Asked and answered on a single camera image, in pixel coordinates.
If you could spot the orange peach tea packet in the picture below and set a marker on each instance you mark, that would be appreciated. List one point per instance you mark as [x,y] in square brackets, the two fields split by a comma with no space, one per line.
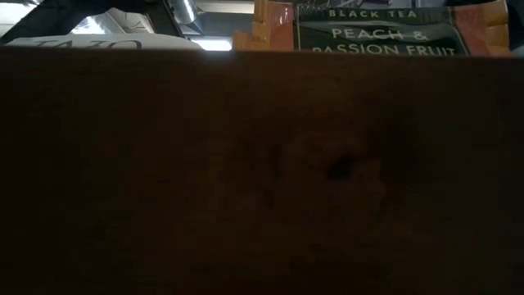
[380,33]

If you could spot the white orange Tazo tea packet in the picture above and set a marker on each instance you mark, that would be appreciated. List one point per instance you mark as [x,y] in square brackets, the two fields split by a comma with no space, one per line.
[102,42]

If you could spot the wooden three-compartment organizer box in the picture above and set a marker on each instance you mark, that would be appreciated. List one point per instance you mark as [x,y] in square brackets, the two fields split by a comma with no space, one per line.
[262,184]

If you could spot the silver ventilation duct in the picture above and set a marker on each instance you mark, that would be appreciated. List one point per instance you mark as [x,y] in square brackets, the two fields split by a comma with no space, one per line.
[184,12]

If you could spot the black aluminium table frame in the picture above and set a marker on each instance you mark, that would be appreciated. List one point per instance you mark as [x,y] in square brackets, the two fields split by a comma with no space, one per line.
[61,16]

